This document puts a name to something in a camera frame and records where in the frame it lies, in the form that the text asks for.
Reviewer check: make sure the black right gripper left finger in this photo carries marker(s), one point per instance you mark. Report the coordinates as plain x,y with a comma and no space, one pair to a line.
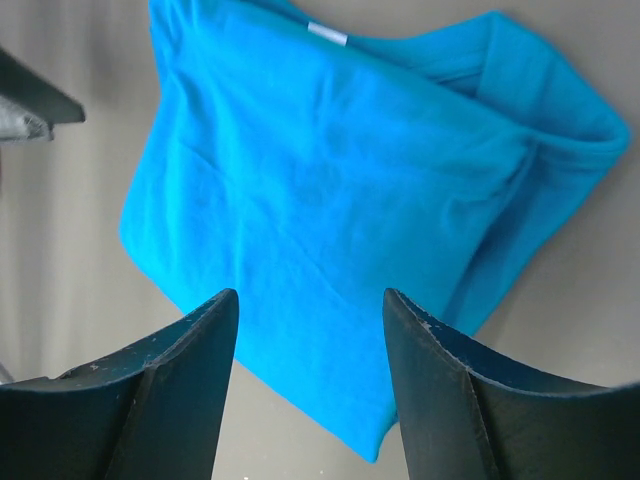
151,410

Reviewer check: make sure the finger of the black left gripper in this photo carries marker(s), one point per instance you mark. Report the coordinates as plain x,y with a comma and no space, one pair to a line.
31,106

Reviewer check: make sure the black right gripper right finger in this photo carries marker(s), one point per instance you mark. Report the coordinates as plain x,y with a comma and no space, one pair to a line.
468,412

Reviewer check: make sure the blue t shirt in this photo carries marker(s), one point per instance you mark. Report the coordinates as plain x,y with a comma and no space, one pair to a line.
310,171

